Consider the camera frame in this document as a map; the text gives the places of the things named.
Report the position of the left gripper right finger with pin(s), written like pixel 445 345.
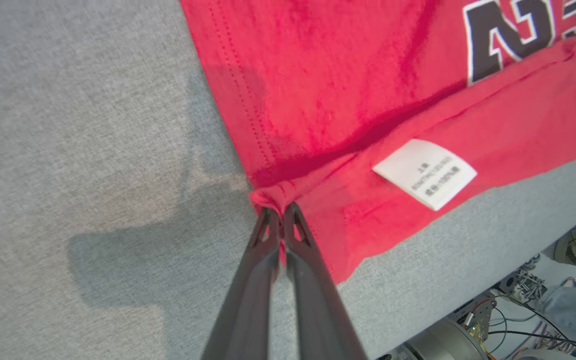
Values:
pixel 318 310

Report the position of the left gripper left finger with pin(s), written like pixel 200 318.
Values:
pixel 248 310

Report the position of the red white printed jersey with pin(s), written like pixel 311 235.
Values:
pixel 343 75

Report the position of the white patterned sneaker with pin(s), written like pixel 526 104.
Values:
pixel 525 282
pixel 575 242

